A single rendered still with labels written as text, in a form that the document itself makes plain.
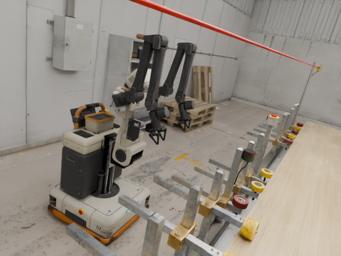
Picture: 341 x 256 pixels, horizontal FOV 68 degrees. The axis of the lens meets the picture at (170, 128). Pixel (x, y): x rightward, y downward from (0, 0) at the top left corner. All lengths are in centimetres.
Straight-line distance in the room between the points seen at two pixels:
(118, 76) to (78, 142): 207
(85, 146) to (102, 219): 57
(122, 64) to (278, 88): 649
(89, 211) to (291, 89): 805
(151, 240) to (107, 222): 132
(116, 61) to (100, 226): 252
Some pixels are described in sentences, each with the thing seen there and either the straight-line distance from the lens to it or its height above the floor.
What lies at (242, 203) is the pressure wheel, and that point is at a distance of 139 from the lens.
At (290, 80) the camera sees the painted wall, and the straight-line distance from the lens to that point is 928.
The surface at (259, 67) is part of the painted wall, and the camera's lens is 946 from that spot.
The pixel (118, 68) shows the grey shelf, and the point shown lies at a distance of 391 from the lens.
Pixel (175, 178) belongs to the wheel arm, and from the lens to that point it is 154.
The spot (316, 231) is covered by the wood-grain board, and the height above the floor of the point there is 90.
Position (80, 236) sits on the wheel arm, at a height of 96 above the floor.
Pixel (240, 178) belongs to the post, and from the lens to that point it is 168.
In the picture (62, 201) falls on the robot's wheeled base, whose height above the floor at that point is 24.
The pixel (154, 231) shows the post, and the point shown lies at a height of 111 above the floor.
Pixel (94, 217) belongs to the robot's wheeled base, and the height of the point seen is 26.
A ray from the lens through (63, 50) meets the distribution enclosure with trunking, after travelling 332.
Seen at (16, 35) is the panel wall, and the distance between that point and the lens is 329.
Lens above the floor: 160
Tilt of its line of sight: 18 degrees down
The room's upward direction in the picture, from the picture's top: 11 degrees clockwise
